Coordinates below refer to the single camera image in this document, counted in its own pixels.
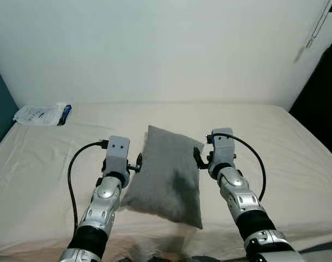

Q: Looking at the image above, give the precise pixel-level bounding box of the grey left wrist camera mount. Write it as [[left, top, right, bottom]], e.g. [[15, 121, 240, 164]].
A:
[[103, 136, 130, 175]]

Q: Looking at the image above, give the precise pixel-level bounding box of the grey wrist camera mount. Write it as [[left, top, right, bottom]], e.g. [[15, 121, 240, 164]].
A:
[[208, 128, 235, 167], [103, 136, 130, 175]]

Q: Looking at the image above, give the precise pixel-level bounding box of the clear plastic packet blue edge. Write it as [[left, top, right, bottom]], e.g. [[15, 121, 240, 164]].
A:
[[13, 103, 73, 127]]

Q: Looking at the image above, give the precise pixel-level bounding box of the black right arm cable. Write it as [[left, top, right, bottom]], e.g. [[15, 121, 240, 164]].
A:
[[212, 133, 266, 203]]

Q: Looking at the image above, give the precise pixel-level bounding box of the grey fabric pillow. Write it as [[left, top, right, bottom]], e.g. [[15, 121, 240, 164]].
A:
[[120, 125, 204, 230]]

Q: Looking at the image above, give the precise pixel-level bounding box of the hanging grey pull cord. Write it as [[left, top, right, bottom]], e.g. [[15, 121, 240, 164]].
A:
[[306, 0, 329, 49]]

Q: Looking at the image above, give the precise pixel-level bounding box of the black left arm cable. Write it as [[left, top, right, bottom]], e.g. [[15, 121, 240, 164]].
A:
[[67, 140, 109, 238]]

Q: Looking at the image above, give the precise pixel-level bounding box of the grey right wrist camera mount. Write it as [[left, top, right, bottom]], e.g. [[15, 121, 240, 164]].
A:
[[208, 128, 235, 167]]

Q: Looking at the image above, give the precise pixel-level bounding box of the bed with cream sheet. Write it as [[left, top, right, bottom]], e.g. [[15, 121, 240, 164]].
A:
[[0, 101, 332, 261]]

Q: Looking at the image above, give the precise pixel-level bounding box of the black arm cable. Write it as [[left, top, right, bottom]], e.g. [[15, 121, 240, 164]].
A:
[[212, 133, 266, 203], [67, 140, 109, 238]]

